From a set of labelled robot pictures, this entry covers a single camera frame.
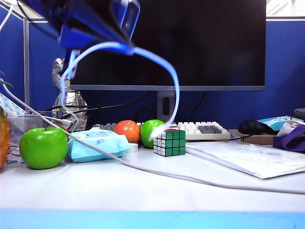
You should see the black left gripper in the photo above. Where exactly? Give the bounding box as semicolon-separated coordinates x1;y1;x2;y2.
19;0;142;49

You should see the white Type-C charging cable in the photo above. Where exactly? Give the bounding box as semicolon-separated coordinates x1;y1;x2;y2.
59;42;181;143

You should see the silver robot figurine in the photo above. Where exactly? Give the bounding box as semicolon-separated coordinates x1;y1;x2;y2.
51;57;89;133

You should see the black computer monitor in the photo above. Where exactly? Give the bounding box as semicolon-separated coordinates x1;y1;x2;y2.
69;0;267;122

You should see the orange fruit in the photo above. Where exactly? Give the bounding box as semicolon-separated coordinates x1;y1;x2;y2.
113;120;141;144

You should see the small green apple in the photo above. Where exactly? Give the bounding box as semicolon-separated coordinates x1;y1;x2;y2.
140;119;167;149

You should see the light blue wet wipes pack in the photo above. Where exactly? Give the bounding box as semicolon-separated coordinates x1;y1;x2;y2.
67;130;131;163

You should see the clear plastic container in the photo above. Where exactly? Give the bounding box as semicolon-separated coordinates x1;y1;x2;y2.
4;110;66;165

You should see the Rubik's cube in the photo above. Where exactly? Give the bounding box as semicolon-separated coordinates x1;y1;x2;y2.
153;128;186;157

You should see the white grey mechanical keyboard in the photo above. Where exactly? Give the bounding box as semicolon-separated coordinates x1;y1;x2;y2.
91;121;232;141

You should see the large green apple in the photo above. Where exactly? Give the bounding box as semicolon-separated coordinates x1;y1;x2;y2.
19;124;69;170

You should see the artificial pineapple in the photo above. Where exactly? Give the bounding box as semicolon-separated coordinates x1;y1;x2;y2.
0;71;14;169

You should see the black computer mouse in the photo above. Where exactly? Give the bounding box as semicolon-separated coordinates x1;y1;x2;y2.
238;119;265;135

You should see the brown mouse pad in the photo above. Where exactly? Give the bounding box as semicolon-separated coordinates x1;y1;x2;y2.
228;128;278;146

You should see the blue white package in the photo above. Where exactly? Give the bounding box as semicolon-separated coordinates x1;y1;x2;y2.
256;115;300;131

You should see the plastic document sleeve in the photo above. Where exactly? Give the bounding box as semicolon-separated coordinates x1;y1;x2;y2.
185;140;305;179

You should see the white cup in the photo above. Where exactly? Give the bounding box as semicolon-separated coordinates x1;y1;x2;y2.
277;119;305;137

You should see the grey round object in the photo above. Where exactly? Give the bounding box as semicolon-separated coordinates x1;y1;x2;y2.
292;108;305;122

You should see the purple cloth bag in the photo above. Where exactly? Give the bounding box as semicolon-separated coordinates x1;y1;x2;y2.
273;125;305;154

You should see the black monitor cable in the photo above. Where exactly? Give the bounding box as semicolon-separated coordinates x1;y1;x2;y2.
45;90;151;117
190;92;207;120
135;107;157;123

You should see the thin white hanging cable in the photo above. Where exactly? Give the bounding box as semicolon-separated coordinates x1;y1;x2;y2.
0;4;14;33

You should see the black mouse cable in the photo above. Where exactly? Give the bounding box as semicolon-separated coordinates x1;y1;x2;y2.
230;134;253;142

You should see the long white cable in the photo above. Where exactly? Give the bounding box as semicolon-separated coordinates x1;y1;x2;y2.
0;77;305;195

